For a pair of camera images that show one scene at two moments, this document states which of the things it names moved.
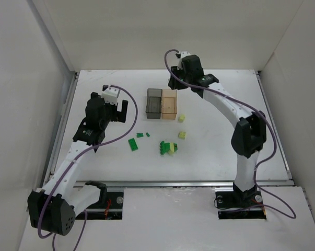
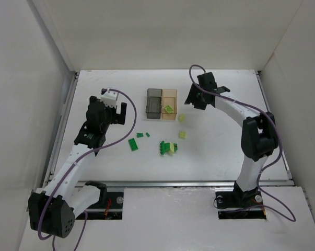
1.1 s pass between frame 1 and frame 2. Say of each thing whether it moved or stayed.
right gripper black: moved
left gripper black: stayed
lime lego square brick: stayed
